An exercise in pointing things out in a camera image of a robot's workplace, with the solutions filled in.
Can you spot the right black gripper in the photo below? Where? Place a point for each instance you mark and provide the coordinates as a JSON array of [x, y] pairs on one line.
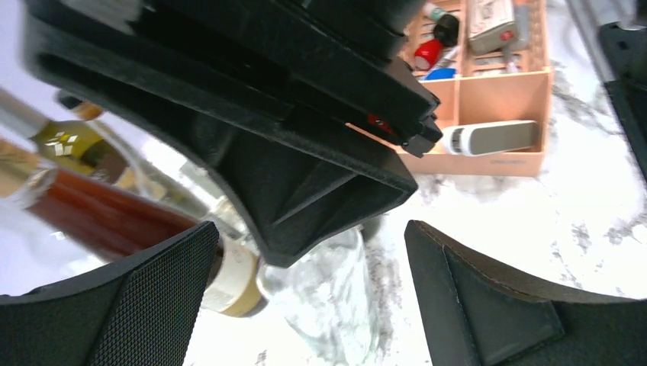
[[294, 108]]

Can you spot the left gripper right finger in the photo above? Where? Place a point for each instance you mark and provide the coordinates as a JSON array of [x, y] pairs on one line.
[[477, 310]]

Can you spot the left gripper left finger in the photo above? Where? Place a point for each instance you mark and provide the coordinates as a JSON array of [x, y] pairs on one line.
[[139, 310]]

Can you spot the amber bottle gold cap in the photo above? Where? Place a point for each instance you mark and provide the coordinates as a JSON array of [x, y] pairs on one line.
[[114, 224]]

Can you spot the clear glass wine bottle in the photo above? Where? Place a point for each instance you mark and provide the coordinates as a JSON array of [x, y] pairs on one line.
[[162, 174]]

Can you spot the green wine bottle tan label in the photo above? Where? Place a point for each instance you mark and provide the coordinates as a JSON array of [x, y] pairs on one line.
[[73, 144]]

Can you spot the red triangular item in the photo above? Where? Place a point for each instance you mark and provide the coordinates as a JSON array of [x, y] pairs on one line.
[[428, 54]]

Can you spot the white grey device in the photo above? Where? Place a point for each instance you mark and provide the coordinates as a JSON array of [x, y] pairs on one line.
[[490, 138]]

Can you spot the orange plastic desk organizer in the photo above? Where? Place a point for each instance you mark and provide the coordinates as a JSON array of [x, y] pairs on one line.
[[494, 67]]

